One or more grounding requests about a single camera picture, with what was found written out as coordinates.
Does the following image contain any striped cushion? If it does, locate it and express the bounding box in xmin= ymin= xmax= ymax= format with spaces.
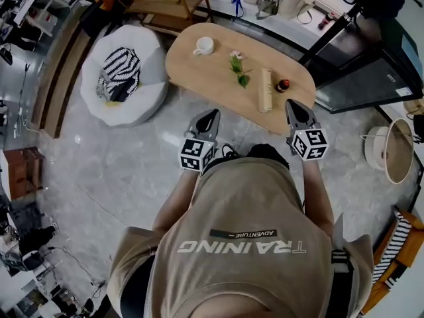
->
xmin=372 ymin=210 xmax=413 ymax=285

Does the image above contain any wooden folding chair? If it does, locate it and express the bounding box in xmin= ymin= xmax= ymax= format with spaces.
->
xmin=117 ymin=0 xmax=215 ymax=36

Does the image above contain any white cup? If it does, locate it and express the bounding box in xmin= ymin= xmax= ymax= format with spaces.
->
xmin=193 ymin=36 xmax=215 ymax=57

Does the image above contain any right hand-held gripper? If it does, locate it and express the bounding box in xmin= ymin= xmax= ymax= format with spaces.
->
xmin=285 ymin=99 xmax=331 ymax=162

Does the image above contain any black tripod pole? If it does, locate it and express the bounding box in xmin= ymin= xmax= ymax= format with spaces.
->
xmin=297 ymin=1 xmax=362 ymax=66

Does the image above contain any person's black shoe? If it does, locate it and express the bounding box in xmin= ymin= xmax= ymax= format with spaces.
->
xmin=211 ymin=143 xmax=242 ymax=167
xmin=247 ymin=143 xmax=290 ymax=171

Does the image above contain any person's black left shoe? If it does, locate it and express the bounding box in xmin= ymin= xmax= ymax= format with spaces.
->
xmin=211 ymin=143 xmax=242 ymax=167

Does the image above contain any person's beige t-shirt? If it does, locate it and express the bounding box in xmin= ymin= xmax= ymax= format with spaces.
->
xmin=107 ymin=157 xmax=375 ymax=318

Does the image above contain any person's left forearm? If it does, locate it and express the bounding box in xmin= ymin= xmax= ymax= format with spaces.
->
xmin=151 ymin=170 xmax=203 ymax=235

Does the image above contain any black shoulder strap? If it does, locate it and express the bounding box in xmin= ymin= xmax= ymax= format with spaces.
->
xmin=330 ymin=248 xmax=356 ymax=318

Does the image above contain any beige book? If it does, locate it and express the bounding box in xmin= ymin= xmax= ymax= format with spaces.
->
xmin=258 ymin=68 xmax=274 ymax=114

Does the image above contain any small brown wooden cabinet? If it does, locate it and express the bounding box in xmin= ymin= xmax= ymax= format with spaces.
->
xmin=3 ymin=146 xmax=46 ymax=201

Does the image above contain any white power strip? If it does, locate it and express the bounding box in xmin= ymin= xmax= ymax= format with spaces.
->
xmin=12 ymin=107 xmax=23 ymax=139

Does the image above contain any round white side table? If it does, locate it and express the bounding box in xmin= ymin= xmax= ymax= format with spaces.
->
xmin=360 ymin=117 xmax=415 ymax=186

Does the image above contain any oval wooden table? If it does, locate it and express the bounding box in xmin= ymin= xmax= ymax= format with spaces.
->
xmin=164 ymin=22 xmax=317 ymax=136

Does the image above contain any wooden floor step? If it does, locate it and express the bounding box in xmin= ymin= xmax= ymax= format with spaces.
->
xmin=30 ymin=10 xmax=99 ymax=139

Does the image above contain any black white striped bag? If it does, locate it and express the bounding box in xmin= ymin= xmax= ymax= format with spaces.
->
xmin=95 ymin=46 xmax=142 ymax=103

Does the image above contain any person's black right shoe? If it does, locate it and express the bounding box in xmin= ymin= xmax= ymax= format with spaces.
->
xmin=247 ymin=143 xmax=290 ymax=171

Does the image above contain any black floor cable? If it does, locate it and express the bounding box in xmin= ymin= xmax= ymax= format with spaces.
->
xmin=48 ymin=245 xmax=107 ymax=299

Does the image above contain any red capped bottle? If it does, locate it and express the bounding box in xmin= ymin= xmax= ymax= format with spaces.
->
xmin=317 ymin=11 xmax=333 ymax=30

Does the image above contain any artificial flower sprig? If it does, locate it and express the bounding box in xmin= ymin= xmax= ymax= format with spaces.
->
xmin=229 ymin=50 xmax=253 ymax=89

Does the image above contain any black glass cabinet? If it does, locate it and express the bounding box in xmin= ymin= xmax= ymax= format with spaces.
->
xmin=299 ymin=11 xmax=424 ymax=114

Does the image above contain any person's right forearm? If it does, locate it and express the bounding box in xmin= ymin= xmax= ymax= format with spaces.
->
xmin=300 ymin=158 xmax=335 ymax=239

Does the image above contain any white round beanbag sofa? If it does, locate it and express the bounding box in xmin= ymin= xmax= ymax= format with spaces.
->
xmin=79 ymin=24 xmax=170 ymax=128

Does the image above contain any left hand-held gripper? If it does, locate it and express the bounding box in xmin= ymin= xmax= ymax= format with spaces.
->
xmin=180 ymin=109 xmax=221 ymax=173

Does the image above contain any orange wooden armchair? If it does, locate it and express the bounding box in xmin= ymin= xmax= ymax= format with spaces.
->
xmin=360 ymin=206 xmax=424 ymax=315

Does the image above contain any green grey tote bag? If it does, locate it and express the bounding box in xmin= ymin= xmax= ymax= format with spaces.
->
xmin=254 ymin=0 xmax=280 ymax=21

